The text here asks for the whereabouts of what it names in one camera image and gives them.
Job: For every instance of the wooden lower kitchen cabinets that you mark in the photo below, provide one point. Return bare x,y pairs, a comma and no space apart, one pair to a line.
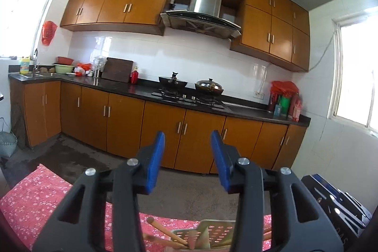
165,128

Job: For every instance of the green basin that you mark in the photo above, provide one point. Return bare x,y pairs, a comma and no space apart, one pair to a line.
63,69

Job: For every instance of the steel sink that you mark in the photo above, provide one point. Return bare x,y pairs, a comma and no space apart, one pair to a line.
38,75

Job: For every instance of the small red bottle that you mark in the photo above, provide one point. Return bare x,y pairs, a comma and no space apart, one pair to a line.
134,77

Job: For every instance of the steel cup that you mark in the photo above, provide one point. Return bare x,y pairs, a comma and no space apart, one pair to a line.
97,73

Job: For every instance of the red and white plastic bag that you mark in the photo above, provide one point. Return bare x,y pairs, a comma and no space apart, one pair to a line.
82,67

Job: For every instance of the black wok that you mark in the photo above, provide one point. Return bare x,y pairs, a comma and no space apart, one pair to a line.
173,81

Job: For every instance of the red plastic bag on bottles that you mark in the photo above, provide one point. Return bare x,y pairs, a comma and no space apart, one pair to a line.
283,87

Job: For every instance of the red hanging plastic bag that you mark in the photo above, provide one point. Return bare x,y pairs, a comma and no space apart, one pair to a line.
48,32

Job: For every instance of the wooden upper kitchen cabinets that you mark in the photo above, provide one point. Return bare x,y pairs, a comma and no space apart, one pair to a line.
133,4

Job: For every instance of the black gas stove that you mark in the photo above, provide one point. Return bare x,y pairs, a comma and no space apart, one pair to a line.
177,98

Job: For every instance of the window with white frame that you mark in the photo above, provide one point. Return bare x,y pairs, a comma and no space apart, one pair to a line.
26,10
357,72

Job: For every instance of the pink floral tablecloth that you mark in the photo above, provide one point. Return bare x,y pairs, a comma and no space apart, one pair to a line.
38,190

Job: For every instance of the wooden kitchen cabinets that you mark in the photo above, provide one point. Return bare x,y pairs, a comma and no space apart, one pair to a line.
165,128
133,4

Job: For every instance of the yellow detergent bottle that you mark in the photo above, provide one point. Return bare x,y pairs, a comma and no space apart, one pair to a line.
25,66

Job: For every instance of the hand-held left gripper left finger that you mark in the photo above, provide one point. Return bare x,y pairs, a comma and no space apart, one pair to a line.
155,163

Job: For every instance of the steel faucet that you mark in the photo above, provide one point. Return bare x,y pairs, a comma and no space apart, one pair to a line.
36,58

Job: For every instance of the dark wooden cutting board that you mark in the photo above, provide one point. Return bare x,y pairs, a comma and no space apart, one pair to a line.
116,70

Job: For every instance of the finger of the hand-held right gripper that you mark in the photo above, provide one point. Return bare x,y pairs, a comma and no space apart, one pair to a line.
327,181

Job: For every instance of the wok with metal lid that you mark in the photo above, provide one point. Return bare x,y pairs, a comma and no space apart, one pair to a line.
209,87

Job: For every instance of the grey perforated utensil holder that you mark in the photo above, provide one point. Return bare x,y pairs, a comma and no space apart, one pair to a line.
212,235

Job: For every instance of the steel range hood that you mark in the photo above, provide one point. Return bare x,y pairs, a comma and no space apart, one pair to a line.
203,4

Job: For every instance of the black kitchen countertop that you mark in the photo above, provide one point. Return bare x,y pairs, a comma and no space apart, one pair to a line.
141,89

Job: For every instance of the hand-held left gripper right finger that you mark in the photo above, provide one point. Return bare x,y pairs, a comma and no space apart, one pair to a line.
221,163

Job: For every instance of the white wall socket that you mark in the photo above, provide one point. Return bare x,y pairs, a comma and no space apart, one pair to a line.
259,95

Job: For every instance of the green bottle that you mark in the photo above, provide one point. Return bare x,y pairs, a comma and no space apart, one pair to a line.
285,106

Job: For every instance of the grey woven basket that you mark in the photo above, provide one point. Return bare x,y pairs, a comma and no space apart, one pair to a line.
7,142

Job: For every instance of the red basin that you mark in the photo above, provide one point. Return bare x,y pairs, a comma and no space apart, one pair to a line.
65,59

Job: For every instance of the small blue-labelled bottle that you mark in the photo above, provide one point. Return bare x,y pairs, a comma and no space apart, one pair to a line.
277,111

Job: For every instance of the tall red bottle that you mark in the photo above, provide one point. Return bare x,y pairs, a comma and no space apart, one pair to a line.
296,108

